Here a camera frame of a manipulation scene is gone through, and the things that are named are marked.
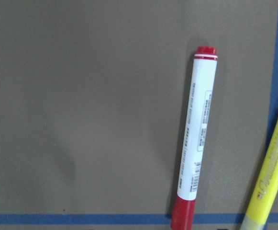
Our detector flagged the red and white marker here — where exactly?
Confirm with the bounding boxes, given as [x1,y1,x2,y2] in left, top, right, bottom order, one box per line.
[171,46,218,230]

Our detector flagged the yellow highlighter pen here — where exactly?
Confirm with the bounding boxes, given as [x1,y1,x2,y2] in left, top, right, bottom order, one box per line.
[240,121,278,230]

